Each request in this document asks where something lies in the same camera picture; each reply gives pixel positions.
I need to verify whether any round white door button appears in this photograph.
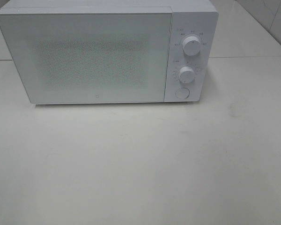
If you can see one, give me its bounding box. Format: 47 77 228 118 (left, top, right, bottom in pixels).
175 88 190 99

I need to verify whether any white timer knob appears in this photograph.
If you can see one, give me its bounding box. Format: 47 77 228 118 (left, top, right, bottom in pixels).
178 67 195 83

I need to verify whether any upper white power knob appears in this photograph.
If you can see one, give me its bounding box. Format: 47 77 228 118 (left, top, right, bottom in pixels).
182 35 201 56

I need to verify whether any white microwave oven body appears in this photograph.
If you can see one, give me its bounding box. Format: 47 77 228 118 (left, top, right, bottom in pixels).
0 0 219 104

